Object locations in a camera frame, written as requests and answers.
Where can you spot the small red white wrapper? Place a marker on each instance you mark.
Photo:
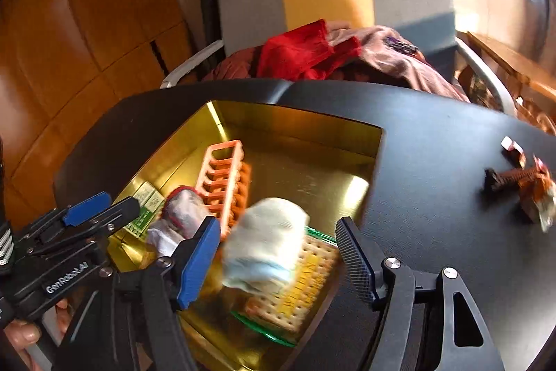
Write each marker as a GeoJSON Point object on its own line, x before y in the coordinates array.
{"type": "Point", "coordinates": [512, 147]}

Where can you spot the dark red jacket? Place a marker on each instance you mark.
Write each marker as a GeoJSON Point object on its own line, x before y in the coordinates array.
{"type": "Point", "coordinates": [234, 64]}

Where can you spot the wooden side table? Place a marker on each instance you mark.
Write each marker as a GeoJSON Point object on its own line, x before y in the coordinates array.
{"type": "Point", "coordinates": [512, 62]}

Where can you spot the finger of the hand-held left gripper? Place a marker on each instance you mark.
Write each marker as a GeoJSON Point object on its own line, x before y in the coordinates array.
{"type": "Point", "coordinates": [117, 212]}
{"type": "Point", "coordinates": [87, 210]}

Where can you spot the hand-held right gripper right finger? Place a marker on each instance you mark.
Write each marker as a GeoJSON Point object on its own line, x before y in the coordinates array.
{"type": "Point", "coordinates": [356, 262]}

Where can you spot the gold lined red box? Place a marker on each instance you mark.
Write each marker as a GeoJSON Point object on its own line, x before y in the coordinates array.
{"type": "Point", "coordinates": [304, 162]}

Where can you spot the orange crumpled snack wrapper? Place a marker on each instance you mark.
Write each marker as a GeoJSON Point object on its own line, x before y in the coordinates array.
{"type": "Point", "coordinates": [538, 197]}

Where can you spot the purple bead ornament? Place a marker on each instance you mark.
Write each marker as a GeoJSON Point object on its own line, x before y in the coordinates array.
{"type": "Point", "coordinates": [402, 44]}

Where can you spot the red garment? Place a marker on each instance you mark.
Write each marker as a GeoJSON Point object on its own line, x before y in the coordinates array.
{"type": "Point", "coordinates": [295, 53]}

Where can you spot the white sock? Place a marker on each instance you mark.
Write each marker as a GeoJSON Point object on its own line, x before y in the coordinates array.
{"type": "Point", "coordinates": [260, 249]}

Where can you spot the orange plastic rack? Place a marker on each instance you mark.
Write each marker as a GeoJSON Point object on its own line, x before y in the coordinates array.
{"type": "Point", "coordinates": [221, 179]}

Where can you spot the brown chocolate bar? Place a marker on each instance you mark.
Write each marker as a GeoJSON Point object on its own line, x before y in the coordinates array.
{"type": "Point", "coordinates": [506, 177]}

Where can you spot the pink garment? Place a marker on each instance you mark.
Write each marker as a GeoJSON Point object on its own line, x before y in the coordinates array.
{"type": "Point", "coordinates": [391, 56]}

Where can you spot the green cracker packet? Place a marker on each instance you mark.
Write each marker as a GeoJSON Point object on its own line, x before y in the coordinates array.
{"type": "Point", "coordinates": [304, 288]}

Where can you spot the person's left hand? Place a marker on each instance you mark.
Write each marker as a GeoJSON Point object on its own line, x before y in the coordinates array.
{"type": "Point", "coordinates": [17, 340]}

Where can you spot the wooden wardrobe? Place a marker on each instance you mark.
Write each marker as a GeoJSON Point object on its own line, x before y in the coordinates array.
{"type": "Point", "coordinates": [87, 27]}

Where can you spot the green drink carton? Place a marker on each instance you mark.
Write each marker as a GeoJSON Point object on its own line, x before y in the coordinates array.
{"type": "Point", "coordinates": [145, 201]}

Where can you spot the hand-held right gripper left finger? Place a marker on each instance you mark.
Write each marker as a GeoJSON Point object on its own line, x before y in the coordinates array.
{"type": "Point", "coordinates": [195, 262]}

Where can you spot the beige sock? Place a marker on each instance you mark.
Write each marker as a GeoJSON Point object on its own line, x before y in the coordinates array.
{"type": "Point", "coordinates": [184, 212]}

